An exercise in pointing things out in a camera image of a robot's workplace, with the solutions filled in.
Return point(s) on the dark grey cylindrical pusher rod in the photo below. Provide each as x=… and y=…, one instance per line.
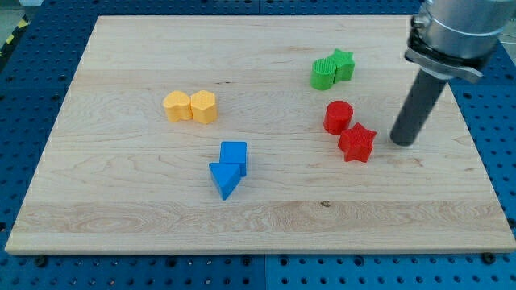
x=421, y=99

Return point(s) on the red star block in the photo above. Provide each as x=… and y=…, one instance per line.
x=357, y=143

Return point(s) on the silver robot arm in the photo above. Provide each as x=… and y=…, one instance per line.
x=448, y=39

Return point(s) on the green star block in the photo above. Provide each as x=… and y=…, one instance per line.
x=344, y=64

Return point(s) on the red cylinder block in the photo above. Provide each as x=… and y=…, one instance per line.
x=338, y=117

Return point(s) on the green cylinder block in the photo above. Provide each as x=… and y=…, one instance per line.
x=322, y=74

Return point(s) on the blue cube block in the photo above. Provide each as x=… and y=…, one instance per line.
x=234, y=152

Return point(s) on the blue triangle block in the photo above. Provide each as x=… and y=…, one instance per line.
x=226, y=178

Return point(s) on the yellow hexagon block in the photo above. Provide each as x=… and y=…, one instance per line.
x=204, y=106

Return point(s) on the light wooden board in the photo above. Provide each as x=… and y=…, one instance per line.
x=116, y=177

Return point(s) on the blue perforated metal table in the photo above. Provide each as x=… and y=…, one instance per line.
x=33, y=86

